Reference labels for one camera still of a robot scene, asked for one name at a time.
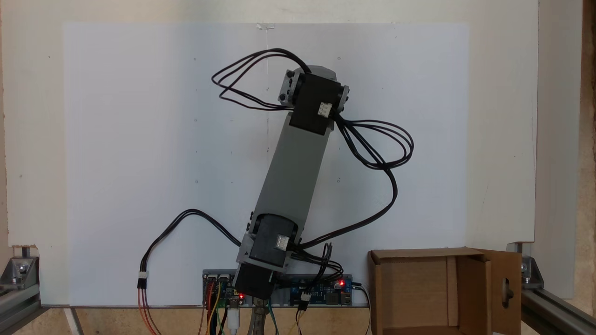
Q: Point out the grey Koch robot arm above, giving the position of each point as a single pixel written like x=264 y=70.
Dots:
x=293 y=177

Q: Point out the blue power circuit board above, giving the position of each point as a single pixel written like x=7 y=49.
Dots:
x=316 y=293

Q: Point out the clear tape strip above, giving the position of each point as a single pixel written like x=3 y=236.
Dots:
x=265 y=26

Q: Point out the metal clamp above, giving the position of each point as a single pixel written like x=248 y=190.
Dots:
x=258 y=321

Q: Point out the white USB plug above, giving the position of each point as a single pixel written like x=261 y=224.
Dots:
x=233 y=321

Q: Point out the open cardboard box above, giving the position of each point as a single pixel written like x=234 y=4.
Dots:
x=419 y=298

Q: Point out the metal corner bracket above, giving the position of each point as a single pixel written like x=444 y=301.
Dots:
x=18 y=272
x=531 y=274

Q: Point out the aluminium frame post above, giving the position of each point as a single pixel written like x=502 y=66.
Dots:
x=558 y=311
x=16 y=304

